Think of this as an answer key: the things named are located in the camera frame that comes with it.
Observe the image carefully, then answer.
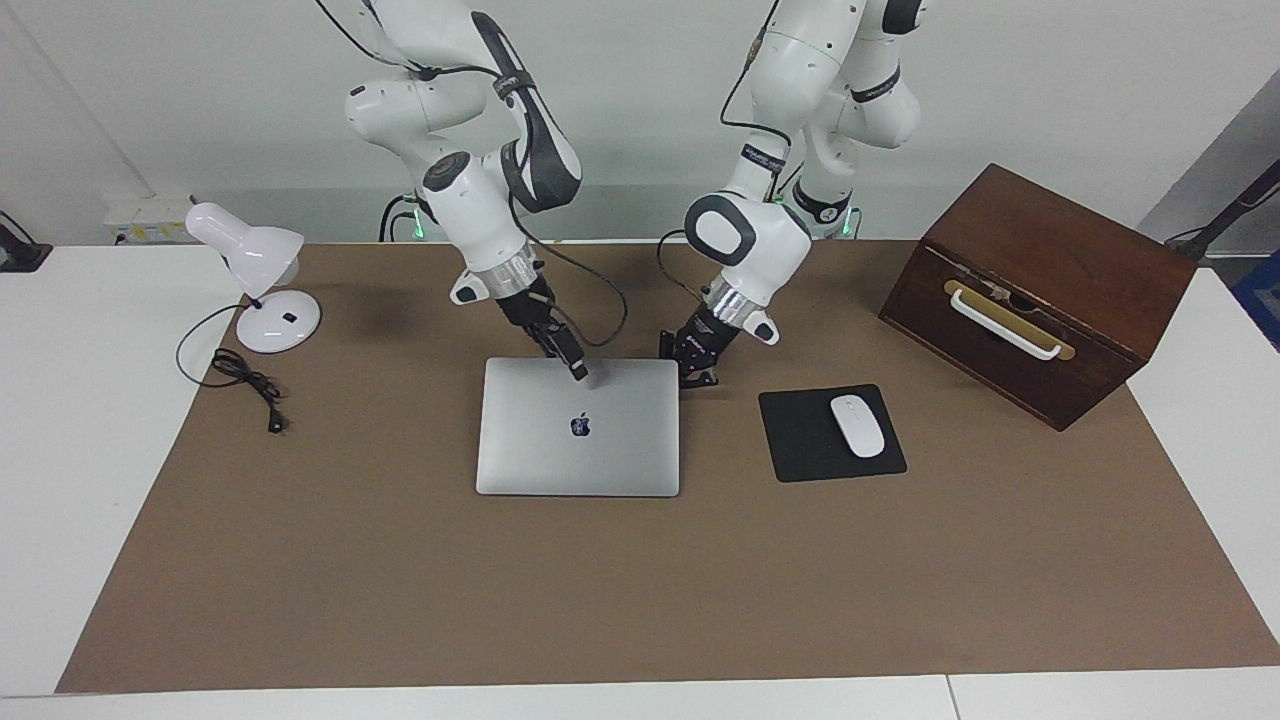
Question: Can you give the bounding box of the silver laptop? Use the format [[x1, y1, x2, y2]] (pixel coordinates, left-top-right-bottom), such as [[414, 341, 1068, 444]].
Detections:
[[476, 358, 681, 498]]

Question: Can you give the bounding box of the black mouse pad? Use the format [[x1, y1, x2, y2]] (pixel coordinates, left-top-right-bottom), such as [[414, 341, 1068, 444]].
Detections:
[[758, 383, 908, 484]]

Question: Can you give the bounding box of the white computer mouse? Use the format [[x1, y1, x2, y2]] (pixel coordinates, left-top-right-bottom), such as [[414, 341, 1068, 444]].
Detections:
[[830, 395, 887, 459]]

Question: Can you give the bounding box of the brown table mat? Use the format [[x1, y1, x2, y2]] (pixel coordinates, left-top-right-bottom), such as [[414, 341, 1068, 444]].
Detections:
[[55, 240, 1280, 694]]

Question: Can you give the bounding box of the white desk lamp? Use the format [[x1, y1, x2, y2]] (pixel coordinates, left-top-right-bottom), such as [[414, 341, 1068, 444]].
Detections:
[[185, 202, 323, 354]]

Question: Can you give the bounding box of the white power strip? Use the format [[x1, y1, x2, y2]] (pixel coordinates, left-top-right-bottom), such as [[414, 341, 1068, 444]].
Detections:
[[105, 195, 196, 246]]

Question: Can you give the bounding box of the dark brown wooden box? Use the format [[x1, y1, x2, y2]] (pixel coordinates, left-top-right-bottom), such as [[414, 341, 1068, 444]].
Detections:
[[878, 163, 1199, 432]]

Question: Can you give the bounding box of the black stand pole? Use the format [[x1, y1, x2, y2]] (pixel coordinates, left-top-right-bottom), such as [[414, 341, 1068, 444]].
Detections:
[[1165, 158, 1280, 263]]

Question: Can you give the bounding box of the blue bin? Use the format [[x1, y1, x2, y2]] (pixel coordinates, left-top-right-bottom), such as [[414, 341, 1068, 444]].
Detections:
[[1232, 250, 1280, 351]]

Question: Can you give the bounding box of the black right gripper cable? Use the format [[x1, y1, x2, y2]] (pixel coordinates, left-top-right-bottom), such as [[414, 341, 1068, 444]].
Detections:
[[315, 0, 629, 349]]

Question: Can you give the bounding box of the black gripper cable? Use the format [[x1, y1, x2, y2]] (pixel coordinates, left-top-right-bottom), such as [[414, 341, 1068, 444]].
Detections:
[[315, 0, 629, 349], [655, 0, 801, 306]]

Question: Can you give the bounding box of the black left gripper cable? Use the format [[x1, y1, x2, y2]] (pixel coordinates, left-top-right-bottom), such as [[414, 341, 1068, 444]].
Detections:
[[655, 0, 801, 306]]

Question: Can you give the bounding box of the black right arm base cable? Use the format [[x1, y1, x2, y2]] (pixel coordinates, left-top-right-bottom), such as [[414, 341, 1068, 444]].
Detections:
[[378, 193, 416, 243]]

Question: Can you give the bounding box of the white box handle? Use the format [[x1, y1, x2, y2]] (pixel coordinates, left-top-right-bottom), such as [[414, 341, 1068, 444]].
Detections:
[[948, 288, 1063, 361]]

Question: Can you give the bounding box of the black lamp power cable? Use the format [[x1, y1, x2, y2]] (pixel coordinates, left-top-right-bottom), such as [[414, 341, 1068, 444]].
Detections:
[[176, 303, 288, 435]]

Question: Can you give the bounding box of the brass handle backing plate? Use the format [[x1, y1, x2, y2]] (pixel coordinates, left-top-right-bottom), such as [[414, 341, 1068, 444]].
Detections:
[[943, 280, 1076, 362]]

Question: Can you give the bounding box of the black clamp mount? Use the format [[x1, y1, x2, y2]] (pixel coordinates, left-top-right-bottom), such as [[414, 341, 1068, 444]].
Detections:
[[0, 210, 53, 273]]

